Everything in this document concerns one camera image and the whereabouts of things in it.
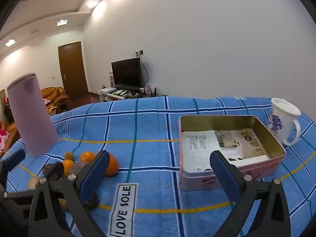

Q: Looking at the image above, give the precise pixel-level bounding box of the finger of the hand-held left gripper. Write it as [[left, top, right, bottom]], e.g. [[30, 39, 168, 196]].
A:
[[4, 162, 65, 201], [0, 149, 26, 193]]

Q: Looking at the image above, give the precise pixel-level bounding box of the black power cable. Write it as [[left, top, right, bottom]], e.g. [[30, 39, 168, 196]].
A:
[[138, 54, 150, 88]]

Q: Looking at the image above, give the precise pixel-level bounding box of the brown wooden door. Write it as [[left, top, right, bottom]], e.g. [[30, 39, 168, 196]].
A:
[[58, 41, 89, 102]]

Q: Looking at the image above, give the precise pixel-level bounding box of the orange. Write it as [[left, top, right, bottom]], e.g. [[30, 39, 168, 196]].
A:
[[105, 153, 119, 177], [62, 159, 75, 178], [79, 151, 97, 163]]

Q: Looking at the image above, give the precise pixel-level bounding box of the white television stand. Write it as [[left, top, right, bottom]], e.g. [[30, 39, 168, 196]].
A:
[[97, 87, 168, 102]]

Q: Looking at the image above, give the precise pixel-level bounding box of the small yellowish fruit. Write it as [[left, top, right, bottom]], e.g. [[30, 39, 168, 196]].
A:
[[59, 197, 70, 211]]

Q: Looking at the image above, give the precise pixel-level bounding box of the orange leather armchair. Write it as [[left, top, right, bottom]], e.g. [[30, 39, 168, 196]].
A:
[[41, 87, 71, 115]]

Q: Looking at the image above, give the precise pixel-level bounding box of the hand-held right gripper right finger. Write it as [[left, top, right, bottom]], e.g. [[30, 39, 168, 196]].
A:
[[209, 150, 292, 237]]

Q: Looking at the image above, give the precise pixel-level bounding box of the printed paper sheet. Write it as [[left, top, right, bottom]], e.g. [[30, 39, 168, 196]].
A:
[[181, 128, 269, 173]]

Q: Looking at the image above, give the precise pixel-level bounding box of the pink rectangular tin box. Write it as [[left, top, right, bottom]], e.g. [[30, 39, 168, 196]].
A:
[[178, 115, 287, 191]]

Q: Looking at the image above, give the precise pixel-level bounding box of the dark ribbed suitcase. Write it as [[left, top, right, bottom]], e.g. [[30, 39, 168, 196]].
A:
[[0, 90, 15, 124]]

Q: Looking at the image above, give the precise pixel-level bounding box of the mauve cylindrical container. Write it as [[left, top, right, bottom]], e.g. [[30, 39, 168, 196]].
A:
[[7, 73, 58, 156]]

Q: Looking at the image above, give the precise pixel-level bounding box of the blue plaid cloth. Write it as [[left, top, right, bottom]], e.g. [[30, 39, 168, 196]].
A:
[[0, 96, 316, 237]]

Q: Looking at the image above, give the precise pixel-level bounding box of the white mug with blue flowers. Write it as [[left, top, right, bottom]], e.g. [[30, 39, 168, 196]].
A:
[[267, 98, 302, 147]]

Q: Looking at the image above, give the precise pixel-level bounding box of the black television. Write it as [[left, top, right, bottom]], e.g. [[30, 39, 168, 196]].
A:
[[111, 58, 144, 88]]

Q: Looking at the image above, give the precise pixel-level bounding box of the tan round fruit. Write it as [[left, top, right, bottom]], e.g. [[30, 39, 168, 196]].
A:
[[28, 177, 40, 190]]

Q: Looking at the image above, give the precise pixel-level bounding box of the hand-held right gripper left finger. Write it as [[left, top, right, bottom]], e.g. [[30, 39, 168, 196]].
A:
[[28, 150, 110, 237]]

